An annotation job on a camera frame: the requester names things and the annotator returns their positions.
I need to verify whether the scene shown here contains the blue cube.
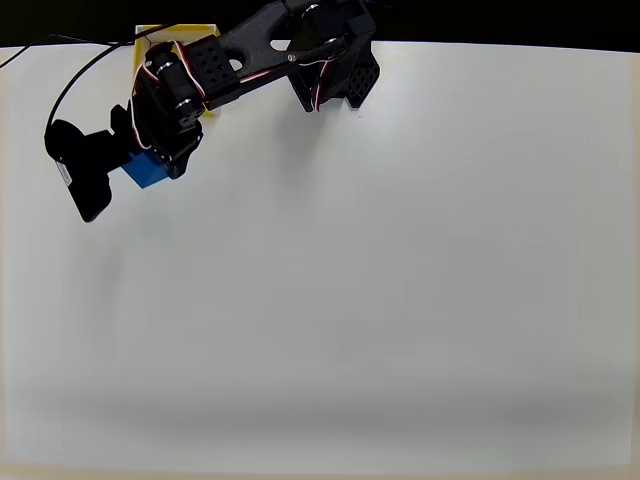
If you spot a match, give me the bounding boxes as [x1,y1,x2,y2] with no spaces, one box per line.
[121,148,170,191]

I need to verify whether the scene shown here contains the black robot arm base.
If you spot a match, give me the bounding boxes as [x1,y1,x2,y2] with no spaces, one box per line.
[288,37,382,114]

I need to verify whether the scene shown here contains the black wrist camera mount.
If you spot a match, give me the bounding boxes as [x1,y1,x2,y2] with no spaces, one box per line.
[43,118,137,224]

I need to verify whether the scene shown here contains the thick black camera cable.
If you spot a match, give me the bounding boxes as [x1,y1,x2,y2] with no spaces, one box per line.
[43,23,182,146]

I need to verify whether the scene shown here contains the yellow box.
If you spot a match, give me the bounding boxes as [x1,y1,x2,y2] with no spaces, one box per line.
[133,22,223,120]

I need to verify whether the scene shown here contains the red white servo wire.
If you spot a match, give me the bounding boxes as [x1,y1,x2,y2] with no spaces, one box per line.
[130,42,208,151]
[238,33,351,112]

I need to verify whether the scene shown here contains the thin black cable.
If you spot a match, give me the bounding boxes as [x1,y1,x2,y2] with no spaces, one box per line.
[0,33,119,69]

